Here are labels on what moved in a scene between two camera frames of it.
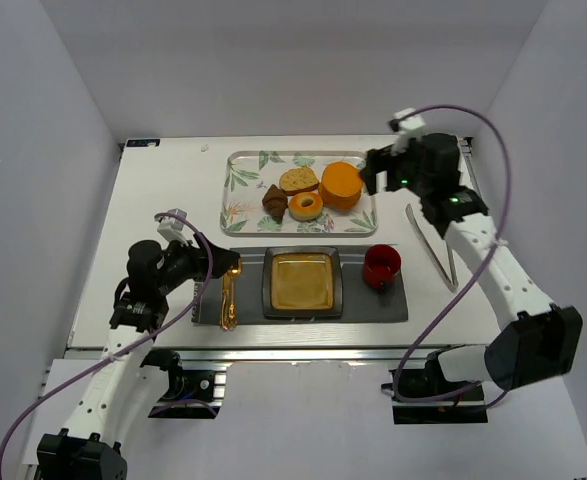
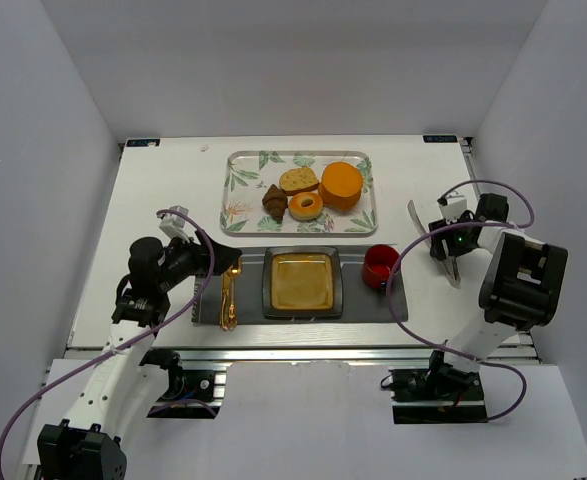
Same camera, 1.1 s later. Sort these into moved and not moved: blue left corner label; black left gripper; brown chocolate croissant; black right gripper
Moved: black right gripper
Not moved: brown chocolate croissant; blue left corner label; black left gripper
